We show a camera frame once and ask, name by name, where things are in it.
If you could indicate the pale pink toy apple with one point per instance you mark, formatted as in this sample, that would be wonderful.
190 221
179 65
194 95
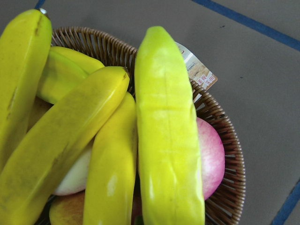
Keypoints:
75 179

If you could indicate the long yellow toy banana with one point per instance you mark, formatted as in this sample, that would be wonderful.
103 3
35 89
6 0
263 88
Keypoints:
24 47

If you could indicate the small yellow toy banana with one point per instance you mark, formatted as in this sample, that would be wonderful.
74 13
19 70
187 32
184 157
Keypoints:
65 68

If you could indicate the glossy yellow toy banana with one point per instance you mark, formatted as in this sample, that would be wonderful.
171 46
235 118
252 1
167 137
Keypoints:
111 178

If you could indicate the orange yellow toy mango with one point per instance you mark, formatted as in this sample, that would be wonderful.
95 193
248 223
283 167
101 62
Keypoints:
67 210

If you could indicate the brown woven wicker basket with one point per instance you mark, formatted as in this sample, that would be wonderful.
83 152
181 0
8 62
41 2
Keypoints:
225 206

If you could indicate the paper tag on basket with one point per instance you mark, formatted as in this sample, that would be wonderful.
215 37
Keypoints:
197 71

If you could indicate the light yellow-green toy banana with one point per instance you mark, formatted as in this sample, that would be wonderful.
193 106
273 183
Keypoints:
169 152

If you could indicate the pink white toy peach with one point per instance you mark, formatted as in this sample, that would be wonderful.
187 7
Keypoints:
213 157

